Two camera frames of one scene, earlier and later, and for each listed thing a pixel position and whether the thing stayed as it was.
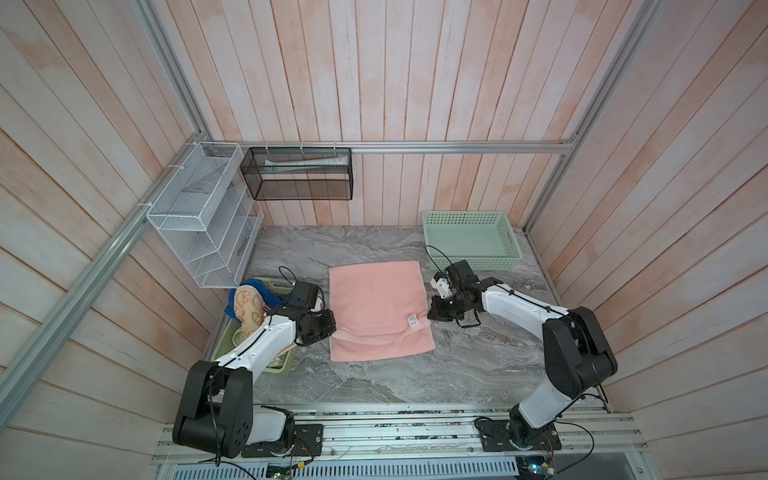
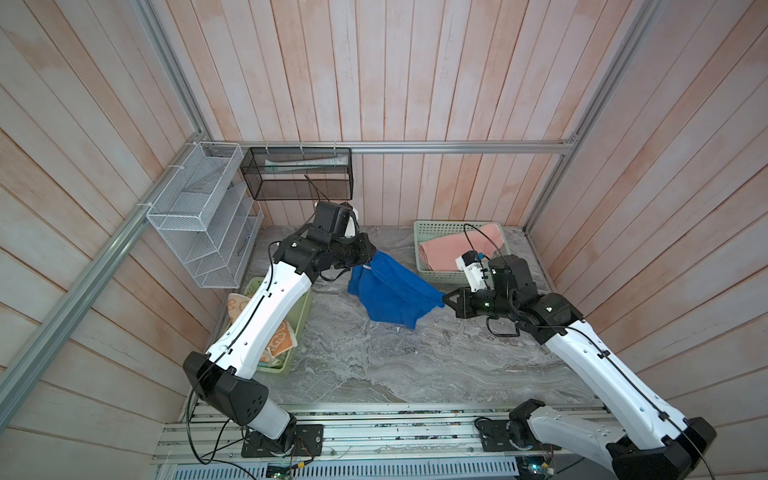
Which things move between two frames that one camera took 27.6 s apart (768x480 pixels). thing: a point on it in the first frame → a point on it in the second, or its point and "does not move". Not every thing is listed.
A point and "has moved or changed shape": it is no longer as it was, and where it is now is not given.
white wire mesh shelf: [208, 216] does not move
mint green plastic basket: [486, 239] has moved or changed shape
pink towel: [376, 310] → [440, 254]
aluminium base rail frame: [425, 443] does not move
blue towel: [271, 300] → [392, 293]
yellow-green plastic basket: [230, 332] has moved or changed shape
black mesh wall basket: [299, 173] does not move
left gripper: [330, 328] → [364, 255]
